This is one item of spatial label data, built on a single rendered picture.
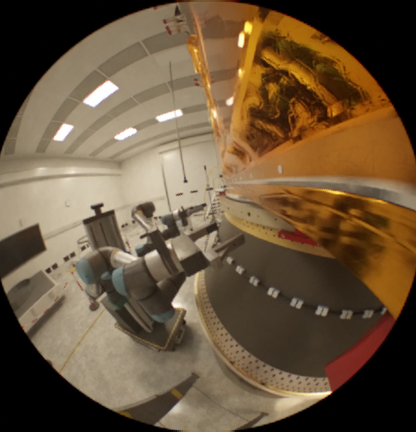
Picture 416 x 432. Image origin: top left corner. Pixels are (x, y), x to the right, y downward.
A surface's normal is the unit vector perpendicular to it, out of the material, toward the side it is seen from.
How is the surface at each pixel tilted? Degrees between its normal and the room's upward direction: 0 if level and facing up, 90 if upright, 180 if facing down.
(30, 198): 90
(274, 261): 62
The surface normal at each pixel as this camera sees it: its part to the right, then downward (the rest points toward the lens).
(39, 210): 0.98, -0.14
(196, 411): -0.17, -0.96
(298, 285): -0.79, -0.22
